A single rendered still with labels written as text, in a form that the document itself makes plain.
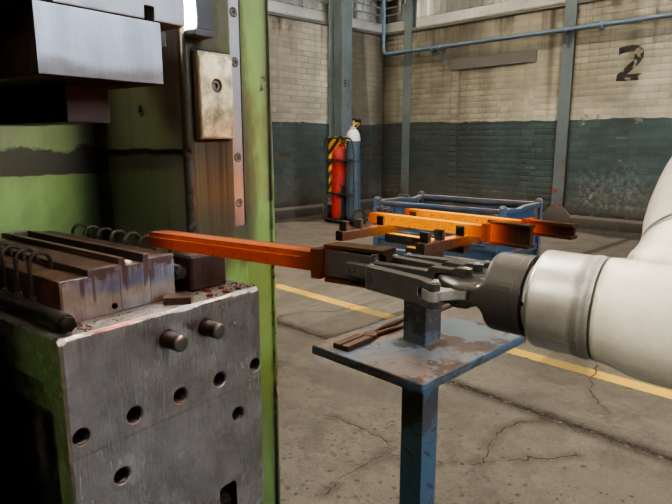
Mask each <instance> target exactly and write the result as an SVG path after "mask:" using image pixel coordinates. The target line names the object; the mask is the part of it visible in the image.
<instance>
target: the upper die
mask: <svg viewBox="0 0 672 504"><path fill-rule="evenodd" d="M64 83H67V84H80V85H92V86H105V87H108V90H114V89H125V88H135V87H145V86H155V85H163V65H162V47H161V29H160V23H158V22H152V21H147V20H142V19H136V18H131V17H126V16H120V15H115V14H110V13H104V12H99V11H94V10H88V9H83V8H77V7H72V6H67V5H61V4H56V3H51V2H45V1H40V0H28V1H25V2H21V3H18V4H15V5H12V6H9V7H6V8H2V9H0V91H5V90H13V89H22V88H30V87H39V86H47V85H55V84H64Z"/></svg>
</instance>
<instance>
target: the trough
mask: <svg viewBox="0 0 672 504"><path fill-rule="evenodd" d="M13 234H17V235H22V236H27V237H31V238H36V239H41V240H45V241H50V242H55V243H59V244H64V245H69V246H73V247H78V248H82V249H87V250H92V251H96V252H101V253H106V254H110V255H115V256H120V257H124V260H130V261H132V262H131V263H125V265H126V266H128V265H133V264H139V263H143V254H140V253H135V252H130V251H125V250H120V249H115V248H110V247H105V246H100V245H95V244H90V243H85V242H80V241H76V240H71V239H66V238H61V237H56V236H51V235H46V234H41V233H36V232H31V231H24V232H15V233H13Z"/></svg>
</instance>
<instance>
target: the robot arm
mask: <svg viewBox="0 0 672 504"><path fill-rule="evenodd" d="M379 258H380V257H379V254H371V255H365V254H359V253H353V252H347V251H339V250H332V249H326V250H325V275H328V276H333V277H338V278H343V279H348V280H354V281H359V282H364V283H365V288H366V289H368V290H372V291H375V292H379V293H382V294H385V295H389V296H392V297H396V298H399V299H403V300H406V301H410V302H413V303H417V304H419V305H421V306H423V307H425V308H427V309H429V310H431V311H435V310H439V309H440V302H443V303H448V304H451V305H452V306H453V307H456V308H462V309H469V308H470V307H474V306H476V307H478V308H479V310H480V311H481V313H482V316H483V320H484V322H485V324H486V325H487V326H488V327H489V328H491V329H494V330H498V331H503V332H507V333H511V334H516V335H520V336H525V337H526V338H527V340H528V341H529V343H530V344H531V345H533V346H534V347H536V348H537V347H538V348H542V349H546V350H551V351H554V352H559V353H563V354H568V355H572V356H576V357H578V358H580V359H584V360H593V361H596V362H599V363H603V364H606V365H608V366H610V367H613V368H615V369H617V370H619V371H620V372H622V373H624V374H626V375H628V376H630V377H632V378H635V379H638V380H641V381H644V382H647V383H650V384H654V385H657V386H661V387H665V388H669V389H672V158H671V159H670V160H669V162H668V163H667V165H666V167H665V169H664V170H663V172H662V174H661V176H660V178H659V180H658V183H657V185H656V187H655V189H654V191H653V194H652V196H651V199H650V201H649V204H648V207H647V211H646V214H645V217H644V221H643V228H642V236H641V240H640V242H639V244H638V245H637V246H636V248H634V249H633V250H632V251H631V252H630V254H629V256H628V258H613V257H606V256H604V255H588V254H580V253H572V252H565V251H557V250H548V251H546V252H545V253H543V254H542V255H541V256H536V255H528V254H521V253H514V252H507V251H506V252H501V253H499V254H498V255H496V256H495V257H494V258H493V260H492V261H489V260H485V261H474V260H463V259H454V258H445V257H436V256H427V255H418V254H412V253H406V254H404V256H399V255H396V254H395V255H392V263H389V262H382V261H379Z"/></svg>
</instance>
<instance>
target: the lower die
mask: <svg viewBox="0 0 672 504"><path fill-rule="evenodd" d="M24 231H31V232H36V233H41V234H46V235H51V236H56V237H61V238H66V239H71V240H76V241H80V242H85V243H90V244H95V245H100V246H105V247H110V248H115V249H120V250H125V251H130V252H135V253H140V254H143V263H139V264H133V265H128V266H126V265H125V260H124V257H120V256H115V255H110V254H106V253H101V252H96V251H92V250H87V249H82V248H78V247H73V246H69V245H64V244H59V243H55V242H50V241H45V240H41V239H36V238H31V237H27V236H22V235H17V234H13V233H15V232H24ZM1 235H2V238H0V241H5V242H7V243H9V244H17V245H20V246H21V247H22V248H24V247H30V248H33V249H34V250H35V251H46V252H48V253H49V254H50V255H51V257H52V260H53V267H52V268H49V266H48V259H47V257H46V256H44V255H38V256H39V262H37V263H35V262H34V258H33V259H32V262H31V267H32V276H33V286H34V295H35V296H36V299H37V300H36V301H37V302H38V303H40V304H43V305H46V306H48V307H51V308H54V309H57V310H60V311H63V312H65V313H68V314H71V315H72V316H73V317H74V319H75V321H76V322H79V321H83V320H87V319H91V318H94V317H98V316H102V315H106V314H110V313H114V312H118V311H122V310H126V309H130V308H133V307H137V306H141V305H145V304H149V303H153V302H157V301H161V300H163V298H164V296H165V294H173V293H175V279H174V261H173V253H168V252H162V251H157V250H152V249H147V248H141V247H136V246H131V245H126V244H120V243H115V242H110V241H105V240H100V239H94V238H89V237H84V236H79V235H73V234H68V233H63V232H58V231H44V232H39V231H34V230H29V229H28V230H20V231H11V232H3V233H1ZM12 249H13V255H11V256H9V251H8V250H7V251H6V253H5V266H6V275H7V284H8V286H9V287H10V291H9V292H11V293H12V294H15V291H16V286H15V277H14V267H13V256H14V254H15V252H16V251H17V250H18V249H16V248H12ZM30 254H32V253H31V252H28V251H25V255H26V260H24V261H22V259H21V254H20V255H19V256H18V270H19V279H20V288H21V291H22V292H23V295H22V296H23V297H25V298H26V299H28V297H29V295H30V294H29V284H28V275H27V266H26V262H27V259H28V257H29V255H30ZM113 303H117V305H118V307H117V308H116V309H112V304H113Z"/></svg>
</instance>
